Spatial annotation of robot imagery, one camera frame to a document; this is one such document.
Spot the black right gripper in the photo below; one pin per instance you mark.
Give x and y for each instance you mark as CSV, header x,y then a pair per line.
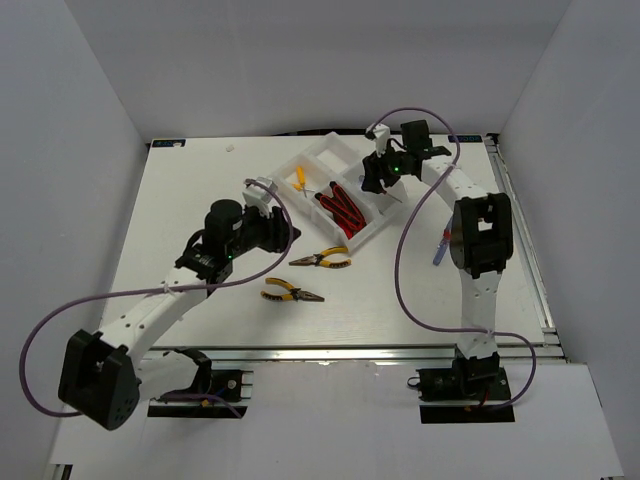
x,y
374,168

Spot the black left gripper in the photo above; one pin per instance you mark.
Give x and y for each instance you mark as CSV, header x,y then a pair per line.
x,y
277,228

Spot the yellow screwdriver short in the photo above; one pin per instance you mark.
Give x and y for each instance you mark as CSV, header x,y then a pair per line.
x,y
299,187

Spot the yellow screwdriver long shaft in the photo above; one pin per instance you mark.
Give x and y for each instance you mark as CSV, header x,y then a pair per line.
x,y
301,178

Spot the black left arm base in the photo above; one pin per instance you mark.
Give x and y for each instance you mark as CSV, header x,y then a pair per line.
x,y
213,393

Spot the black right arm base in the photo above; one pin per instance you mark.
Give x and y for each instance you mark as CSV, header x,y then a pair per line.
x,y
442,400

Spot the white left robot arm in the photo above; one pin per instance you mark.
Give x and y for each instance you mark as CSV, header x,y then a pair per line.
x,y
105,374

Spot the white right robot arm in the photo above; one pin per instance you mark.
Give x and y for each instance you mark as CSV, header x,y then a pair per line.
x,y
481,232

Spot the yellow pliers upper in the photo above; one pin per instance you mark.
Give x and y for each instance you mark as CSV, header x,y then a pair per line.
x,y
321,259

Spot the yellow pliers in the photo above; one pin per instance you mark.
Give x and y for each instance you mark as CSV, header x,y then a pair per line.
x,y
321,259
292,293

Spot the white compartment organizer tray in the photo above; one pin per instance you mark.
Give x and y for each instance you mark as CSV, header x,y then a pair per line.
x,y
324,182

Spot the yellow pliers lower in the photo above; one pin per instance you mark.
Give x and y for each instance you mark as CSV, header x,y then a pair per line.
x,y
292,293

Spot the blue label right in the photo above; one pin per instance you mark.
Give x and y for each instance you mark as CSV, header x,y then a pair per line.
x,y
465,138

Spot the blue label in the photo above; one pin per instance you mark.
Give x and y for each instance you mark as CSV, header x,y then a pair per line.
x,y
168,143
465,138

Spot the blue label left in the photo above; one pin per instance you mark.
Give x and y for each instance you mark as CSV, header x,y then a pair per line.
x,y
168,143

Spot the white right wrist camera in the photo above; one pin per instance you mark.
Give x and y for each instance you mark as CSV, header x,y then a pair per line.
x,y
380,134

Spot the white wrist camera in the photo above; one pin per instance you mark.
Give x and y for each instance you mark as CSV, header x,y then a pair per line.
x,y
380,134
257,194

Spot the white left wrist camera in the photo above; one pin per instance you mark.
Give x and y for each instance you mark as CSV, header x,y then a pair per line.
x,y
257,194

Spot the aluminium rail front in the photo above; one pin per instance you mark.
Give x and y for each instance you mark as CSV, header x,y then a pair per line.
x,y
508,352

